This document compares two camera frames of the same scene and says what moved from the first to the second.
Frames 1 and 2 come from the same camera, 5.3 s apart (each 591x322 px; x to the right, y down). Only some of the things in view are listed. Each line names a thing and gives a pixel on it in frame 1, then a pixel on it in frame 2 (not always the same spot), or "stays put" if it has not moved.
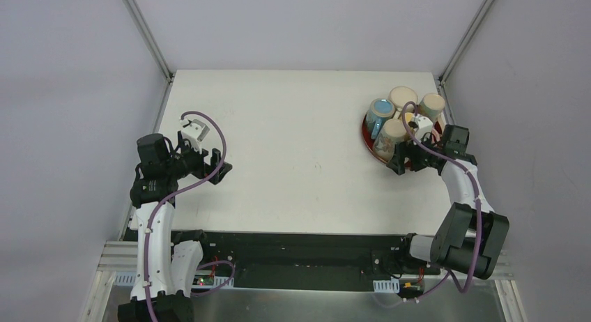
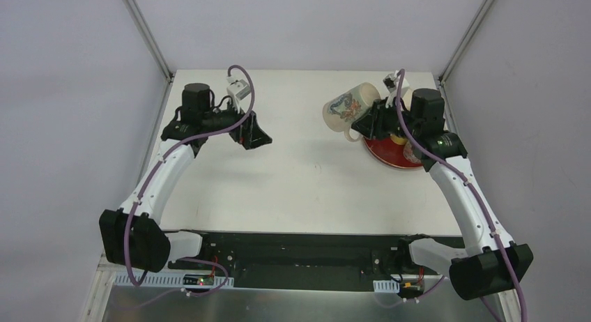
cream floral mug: [390, 133] to [340, 111]
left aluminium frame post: [143, 26] stays put
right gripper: [414, 152] to [378, 119]
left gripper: [203, 158] to [240, 129]
